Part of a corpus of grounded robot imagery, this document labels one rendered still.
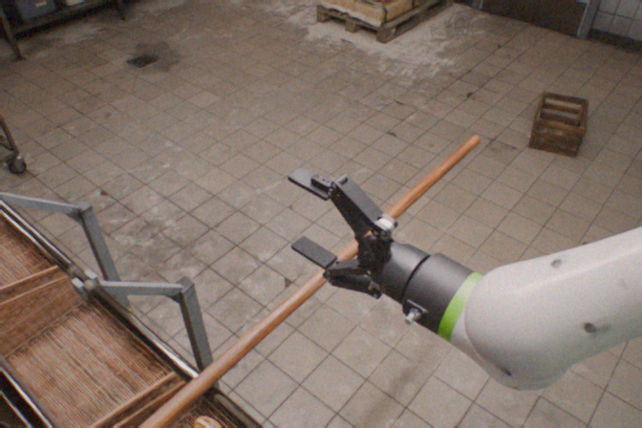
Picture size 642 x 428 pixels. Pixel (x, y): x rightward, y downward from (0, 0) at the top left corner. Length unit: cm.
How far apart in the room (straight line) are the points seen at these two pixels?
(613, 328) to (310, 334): 201
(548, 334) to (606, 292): 6
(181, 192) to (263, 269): 81
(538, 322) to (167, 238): 260
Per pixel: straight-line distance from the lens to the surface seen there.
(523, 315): 49
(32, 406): 71
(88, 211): 174
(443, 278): 64
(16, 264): 221
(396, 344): 244
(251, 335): 98
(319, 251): 81
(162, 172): 342
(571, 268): 51
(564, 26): 556
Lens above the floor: 201
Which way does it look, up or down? 43 degrees down
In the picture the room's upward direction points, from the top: straight up
